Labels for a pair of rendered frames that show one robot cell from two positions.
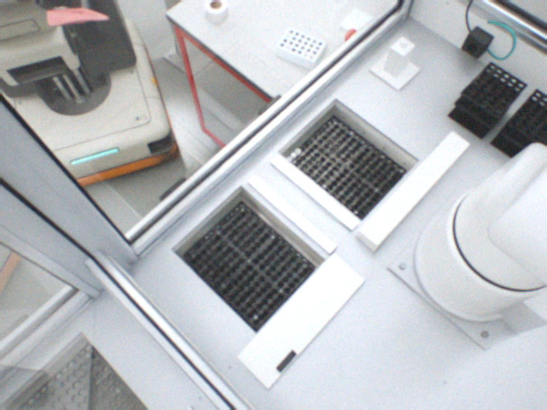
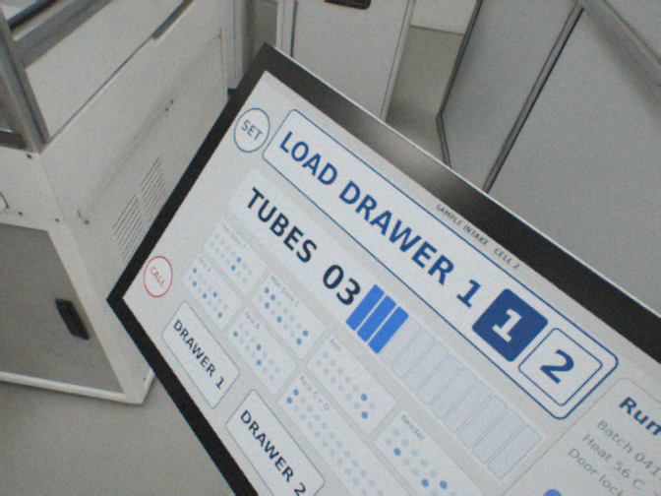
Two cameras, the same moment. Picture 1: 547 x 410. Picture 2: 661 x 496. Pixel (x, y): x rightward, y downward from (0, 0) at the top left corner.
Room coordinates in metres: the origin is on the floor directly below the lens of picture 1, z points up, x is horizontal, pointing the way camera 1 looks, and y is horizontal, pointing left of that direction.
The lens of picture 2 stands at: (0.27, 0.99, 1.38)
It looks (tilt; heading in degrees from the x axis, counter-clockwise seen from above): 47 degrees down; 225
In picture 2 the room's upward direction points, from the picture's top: 12 degrees clockwise
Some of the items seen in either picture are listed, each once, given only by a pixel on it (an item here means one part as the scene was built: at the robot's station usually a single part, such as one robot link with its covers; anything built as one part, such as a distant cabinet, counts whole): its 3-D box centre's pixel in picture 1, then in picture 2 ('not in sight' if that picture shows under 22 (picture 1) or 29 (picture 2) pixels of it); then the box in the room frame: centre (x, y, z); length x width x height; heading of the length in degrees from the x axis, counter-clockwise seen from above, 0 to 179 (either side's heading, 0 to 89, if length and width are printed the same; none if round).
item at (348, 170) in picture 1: (343, 172); not in sight; (0.51, -0.16, 0.87); 0.22 x 0.18 x 0.06; 46
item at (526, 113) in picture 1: (531, 129); not in sight; (0.55, -0.56, 0.99); 0.12 x 0.09 x 0.09; 136
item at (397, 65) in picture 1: (399, 56); not in sight; (0.75, -0.29, 1.00); 0.09 x 0.08 x 0.10; 46
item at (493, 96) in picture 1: (485, 101); not in sight; (0.63, -0.47, 0.99); 0.12 x 0.09 x 0.09; 136
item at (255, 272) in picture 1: (249, 265); not in sight; (0.29, 0.05, 0.87); 0.22 x 0.18 x 0.06; 46
